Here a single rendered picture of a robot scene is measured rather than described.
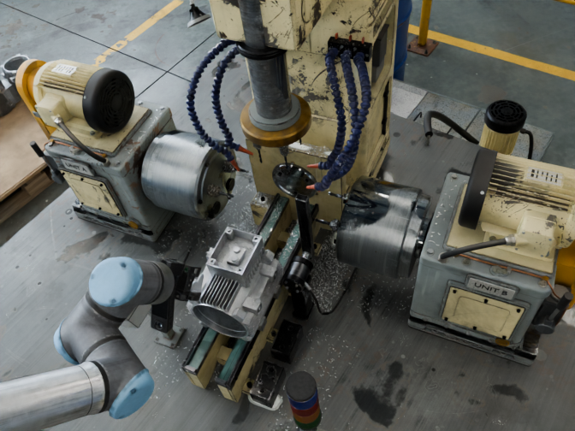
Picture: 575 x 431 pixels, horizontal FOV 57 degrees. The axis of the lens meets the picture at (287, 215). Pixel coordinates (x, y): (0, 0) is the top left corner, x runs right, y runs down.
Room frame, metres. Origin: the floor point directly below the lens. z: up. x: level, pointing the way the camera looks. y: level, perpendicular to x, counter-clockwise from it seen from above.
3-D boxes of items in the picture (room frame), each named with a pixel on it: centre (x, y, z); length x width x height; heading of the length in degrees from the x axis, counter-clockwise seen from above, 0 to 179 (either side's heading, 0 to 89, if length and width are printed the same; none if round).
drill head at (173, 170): (1.17, 0.32, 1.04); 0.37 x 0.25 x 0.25; 59
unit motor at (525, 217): (0.64, -0.52, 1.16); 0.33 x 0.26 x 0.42; 59
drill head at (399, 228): (0.82, -0.28, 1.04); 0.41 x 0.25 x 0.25; 59
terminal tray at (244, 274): (0.76, 0.14, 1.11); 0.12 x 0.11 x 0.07; 151
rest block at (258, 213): (1.10, 0.07, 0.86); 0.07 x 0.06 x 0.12; 59
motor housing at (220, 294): (0.73, 0.16, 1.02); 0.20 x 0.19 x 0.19; 151
